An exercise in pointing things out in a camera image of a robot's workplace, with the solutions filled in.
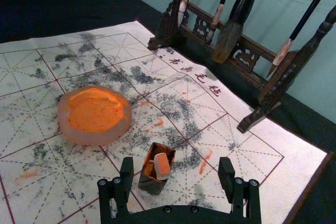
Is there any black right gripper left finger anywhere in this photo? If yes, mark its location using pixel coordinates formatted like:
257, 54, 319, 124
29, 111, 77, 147
97, 156, 135, 224

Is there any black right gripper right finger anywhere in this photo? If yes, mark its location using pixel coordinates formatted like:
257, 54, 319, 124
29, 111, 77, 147
217, 156, 263, 224

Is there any black table cloth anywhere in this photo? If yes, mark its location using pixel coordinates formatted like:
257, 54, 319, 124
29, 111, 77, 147
0, 0, 336, 224

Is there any dark seal holder box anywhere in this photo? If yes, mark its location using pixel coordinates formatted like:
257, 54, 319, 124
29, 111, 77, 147
138, 142, 176, 196

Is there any pale stone seal orange face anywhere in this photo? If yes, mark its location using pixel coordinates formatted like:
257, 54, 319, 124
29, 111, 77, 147
153, 152, 173, 180

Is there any white felt mat red grid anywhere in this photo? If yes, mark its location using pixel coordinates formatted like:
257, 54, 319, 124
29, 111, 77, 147
0, 19, 334, 224

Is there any pink stone dish orange paste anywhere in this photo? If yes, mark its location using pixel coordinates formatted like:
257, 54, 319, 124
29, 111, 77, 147
57, 85, 133, 146

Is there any dark carved wooden brush rack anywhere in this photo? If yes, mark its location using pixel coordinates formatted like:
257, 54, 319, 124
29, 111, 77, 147
147, 0, 336, 133

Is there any large brush bushy brown head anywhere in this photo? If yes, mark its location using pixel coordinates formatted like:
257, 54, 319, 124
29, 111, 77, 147
212, 0, 266, 64

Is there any long brush pointed dark tip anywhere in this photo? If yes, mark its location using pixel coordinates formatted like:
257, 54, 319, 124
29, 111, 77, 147
265, 0, 336, 78

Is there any thin brush black handle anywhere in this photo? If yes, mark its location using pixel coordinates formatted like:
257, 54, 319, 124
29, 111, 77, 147
206, 0, 238, 46

